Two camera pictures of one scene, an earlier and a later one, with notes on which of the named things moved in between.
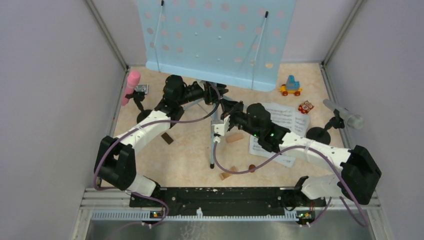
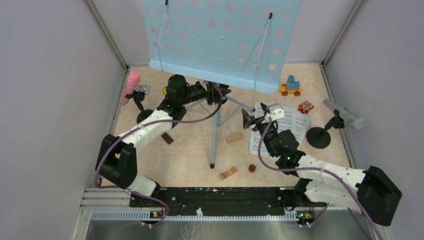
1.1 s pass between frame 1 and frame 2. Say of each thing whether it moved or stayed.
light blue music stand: stayed
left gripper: stayed
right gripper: moved
